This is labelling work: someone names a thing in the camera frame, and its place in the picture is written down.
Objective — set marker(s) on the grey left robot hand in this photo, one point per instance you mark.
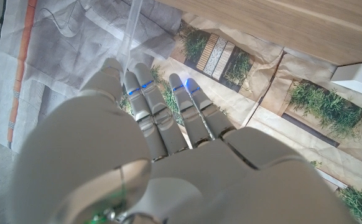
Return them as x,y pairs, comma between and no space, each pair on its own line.
137,174

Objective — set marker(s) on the clear plastic pipette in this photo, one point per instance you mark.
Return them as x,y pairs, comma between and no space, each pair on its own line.
131,31

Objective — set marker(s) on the printed fabric backdrop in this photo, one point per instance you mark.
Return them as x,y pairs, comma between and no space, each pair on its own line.
230,87

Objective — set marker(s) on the white power strip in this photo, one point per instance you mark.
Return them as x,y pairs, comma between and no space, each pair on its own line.
359,79

